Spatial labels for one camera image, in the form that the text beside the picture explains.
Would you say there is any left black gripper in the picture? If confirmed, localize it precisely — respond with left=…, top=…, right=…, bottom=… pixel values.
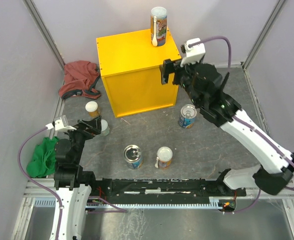
left=63, top=114, right=101, bottom=164

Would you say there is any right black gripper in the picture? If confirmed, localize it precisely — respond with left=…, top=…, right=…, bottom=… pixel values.
left=159, top=57, right=203, bottom=107

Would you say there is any blue soup can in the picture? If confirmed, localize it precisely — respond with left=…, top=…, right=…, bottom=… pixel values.
left=178, top=104, right=197, bottom=129
left=123, top=144, right=143, bottom=170

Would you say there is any tall snack can with spoon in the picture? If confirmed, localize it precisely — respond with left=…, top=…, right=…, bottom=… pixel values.
left=150, top=6, right=167, bottom=47

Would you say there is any orange snack can with spoon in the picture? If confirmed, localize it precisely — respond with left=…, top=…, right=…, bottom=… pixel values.
left=155, top=146, right=173, bottom=169

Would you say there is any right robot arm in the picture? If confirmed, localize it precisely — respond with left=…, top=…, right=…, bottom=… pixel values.
left=160, top=59, right=294, bottom=196

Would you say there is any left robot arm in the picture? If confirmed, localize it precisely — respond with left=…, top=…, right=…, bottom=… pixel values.
left=50, top=116, right=102, bottom=240

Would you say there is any yellow wooden box counter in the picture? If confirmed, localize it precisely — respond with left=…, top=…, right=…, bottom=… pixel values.
left=96, top=29, right=180, bottom=118

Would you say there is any small orange jar white lid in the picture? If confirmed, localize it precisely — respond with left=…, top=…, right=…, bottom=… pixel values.
left=85, top=101, right=100, bottom=118

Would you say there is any blue soup can front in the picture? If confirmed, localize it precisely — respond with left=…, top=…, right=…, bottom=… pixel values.
left=123, top=144, right=143, bottom=170

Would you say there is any red crumpled cloth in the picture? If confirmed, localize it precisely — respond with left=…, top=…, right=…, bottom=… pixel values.
left=58, top=60, right=101, bottom=100

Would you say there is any green crumpled cloth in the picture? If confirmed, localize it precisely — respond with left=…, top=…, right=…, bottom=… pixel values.
left=26, top=136, right=59, bottom=178

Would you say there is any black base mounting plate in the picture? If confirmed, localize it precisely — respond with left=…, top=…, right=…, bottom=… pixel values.
left=90, top=177, right=247, bottom=205

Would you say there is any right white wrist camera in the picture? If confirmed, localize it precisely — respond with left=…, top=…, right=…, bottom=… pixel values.
left=180, top=38, right=206, bottom=67

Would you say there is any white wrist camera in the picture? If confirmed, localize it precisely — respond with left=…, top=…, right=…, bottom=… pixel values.
left=45, top=115, right=76, bottom=132
left=180, top=38, right=206, bottom=67

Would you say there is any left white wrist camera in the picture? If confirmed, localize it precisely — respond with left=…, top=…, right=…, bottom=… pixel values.
left=45, top=115, right=76, bottom=132

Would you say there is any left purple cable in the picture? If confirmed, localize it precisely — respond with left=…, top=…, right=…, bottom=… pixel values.
left=18, top=126, right=64, bottom=240

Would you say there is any right aluminium corner post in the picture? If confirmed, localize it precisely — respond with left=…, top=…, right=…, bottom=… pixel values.
left=242, top=0, right=287, bottom=71

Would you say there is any aluminium corner post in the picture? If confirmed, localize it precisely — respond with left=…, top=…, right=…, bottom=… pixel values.
left=242, top=0, right=287, bottom=71
left=21, top=0, right=65, bottom=71

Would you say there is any light blue cable duct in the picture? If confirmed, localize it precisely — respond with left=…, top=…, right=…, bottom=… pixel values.
left=34, top=196, right=224, bottom=210

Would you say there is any left aluminium corner post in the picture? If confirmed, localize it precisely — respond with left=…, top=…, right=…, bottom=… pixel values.
left=21, top=0, right=65, bottom=71

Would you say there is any aluminium front frame rail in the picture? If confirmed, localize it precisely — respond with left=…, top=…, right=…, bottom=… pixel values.
left=12, top=172, right=294, bottom=240

